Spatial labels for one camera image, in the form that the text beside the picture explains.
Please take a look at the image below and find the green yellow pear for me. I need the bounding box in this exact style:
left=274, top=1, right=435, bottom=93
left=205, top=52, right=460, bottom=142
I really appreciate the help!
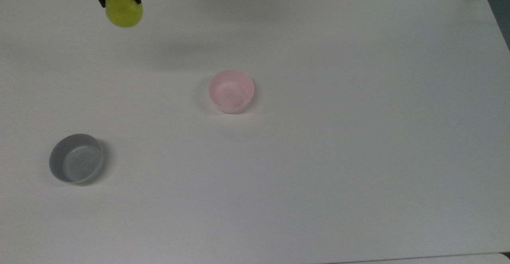
left=105, top=0, right=143, bottom=28

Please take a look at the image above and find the pink plastic bowl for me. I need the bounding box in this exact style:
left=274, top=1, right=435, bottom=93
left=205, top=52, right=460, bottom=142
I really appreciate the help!
left=209, top=70, right=255, bottom=114

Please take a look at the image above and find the grey plastic bowl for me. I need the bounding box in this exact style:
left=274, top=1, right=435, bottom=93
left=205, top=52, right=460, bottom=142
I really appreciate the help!
left=49, top=134, right=104, bottom=184

